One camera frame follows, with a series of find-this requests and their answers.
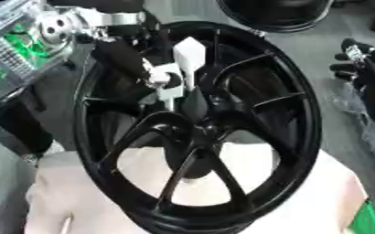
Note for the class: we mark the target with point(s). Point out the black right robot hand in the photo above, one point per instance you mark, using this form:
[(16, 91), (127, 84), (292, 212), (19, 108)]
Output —
[(373, 67)]

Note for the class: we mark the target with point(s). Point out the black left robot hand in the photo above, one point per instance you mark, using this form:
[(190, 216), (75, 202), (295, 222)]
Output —
[(122, 58)]

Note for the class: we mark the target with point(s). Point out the green flat board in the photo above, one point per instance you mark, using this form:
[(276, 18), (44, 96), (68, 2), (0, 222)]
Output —
[(368, 221)]

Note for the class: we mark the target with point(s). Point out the black round tyre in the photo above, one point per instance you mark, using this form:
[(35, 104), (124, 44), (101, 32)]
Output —
[(240, 22)]

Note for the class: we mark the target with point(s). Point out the white pin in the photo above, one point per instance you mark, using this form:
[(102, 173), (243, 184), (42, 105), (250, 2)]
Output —
[(189, 52)]

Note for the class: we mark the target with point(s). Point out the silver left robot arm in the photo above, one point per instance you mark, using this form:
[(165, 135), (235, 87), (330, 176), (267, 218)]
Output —
[(20, 45)]

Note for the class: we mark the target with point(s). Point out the black spoked wheel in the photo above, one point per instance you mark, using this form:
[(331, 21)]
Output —
[(304, 122)]

